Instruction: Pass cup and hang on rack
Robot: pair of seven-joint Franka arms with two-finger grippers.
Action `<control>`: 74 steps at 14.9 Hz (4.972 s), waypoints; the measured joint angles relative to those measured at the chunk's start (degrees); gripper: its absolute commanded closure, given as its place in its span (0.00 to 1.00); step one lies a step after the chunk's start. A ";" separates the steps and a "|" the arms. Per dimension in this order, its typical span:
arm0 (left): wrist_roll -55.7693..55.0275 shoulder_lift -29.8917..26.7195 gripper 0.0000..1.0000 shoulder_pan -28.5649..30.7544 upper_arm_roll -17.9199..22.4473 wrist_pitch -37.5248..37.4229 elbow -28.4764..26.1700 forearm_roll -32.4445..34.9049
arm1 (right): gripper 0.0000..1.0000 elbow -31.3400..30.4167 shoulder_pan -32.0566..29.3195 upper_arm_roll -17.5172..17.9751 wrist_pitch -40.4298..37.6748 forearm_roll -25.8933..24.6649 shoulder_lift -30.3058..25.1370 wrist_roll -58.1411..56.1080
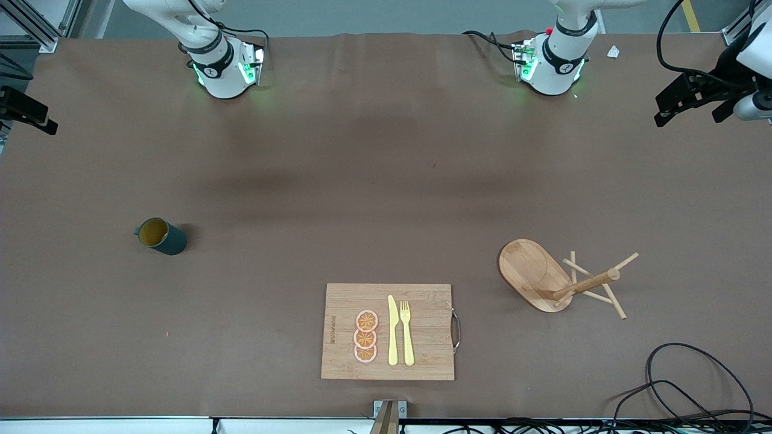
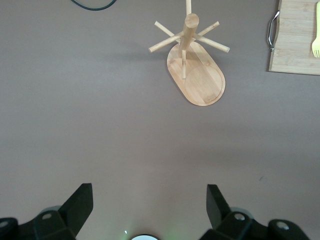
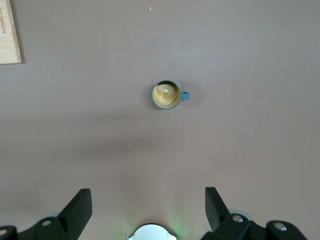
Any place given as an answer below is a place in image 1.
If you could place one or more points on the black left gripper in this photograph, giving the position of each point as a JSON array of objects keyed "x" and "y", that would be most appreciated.
[{"x": 716, "y": 84}]

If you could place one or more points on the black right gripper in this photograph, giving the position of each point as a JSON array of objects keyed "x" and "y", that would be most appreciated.
[{"x": 13, "y": 101}]

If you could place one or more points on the dark green cup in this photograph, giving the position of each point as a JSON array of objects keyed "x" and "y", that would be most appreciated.
[{"x": 172, "y": 241}]

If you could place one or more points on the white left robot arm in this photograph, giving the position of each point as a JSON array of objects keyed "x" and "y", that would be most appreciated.
[{"x": 558, "y": 66}]

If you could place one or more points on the wooden cup rack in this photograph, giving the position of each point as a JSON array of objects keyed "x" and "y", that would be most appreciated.
[{"x": 531, "y": 271}]

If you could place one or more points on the small white paper scrap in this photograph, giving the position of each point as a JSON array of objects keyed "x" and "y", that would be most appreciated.
[{"x": 613, "y": 52}]

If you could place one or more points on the brown table cover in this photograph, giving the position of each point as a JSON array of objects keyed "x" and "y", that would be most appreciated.
[{"x": 181, "y": 331}]

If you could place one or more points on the wooden cutting board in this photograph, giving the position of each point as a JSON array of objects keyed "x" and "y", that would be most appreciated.
[{"x": 428, "y": 325}]

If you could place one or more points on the yellow plastic fork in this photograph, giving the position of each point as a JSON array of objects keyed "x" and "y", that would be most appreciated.
[{"x": 408, "y": 343}]

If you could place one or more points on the orange slice toy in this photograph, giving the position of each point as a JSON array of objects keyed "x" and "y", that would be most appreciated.
[{"x": 367, "y": 320}]

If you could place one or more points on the yellow plastic knife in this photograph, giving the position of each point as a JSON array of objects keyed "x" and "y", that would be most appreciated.
[{"x": 393, "y": 337}]

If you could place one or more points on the aluminium frame profile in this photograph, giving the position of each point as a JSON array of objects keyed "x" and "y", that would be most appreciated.
[
  {"x": 733, "y": 33},
  {"x": 36, "y": 24}
]

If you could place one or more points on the white table edge rail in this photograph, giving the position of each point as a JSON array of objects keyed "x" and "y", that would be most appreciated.
[{"x": 120, "y": 427}]

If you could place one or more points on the grey metal bracket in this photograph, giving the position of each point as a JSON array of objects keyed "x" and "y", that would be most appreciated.
[{"x": 402, "y": 408}]

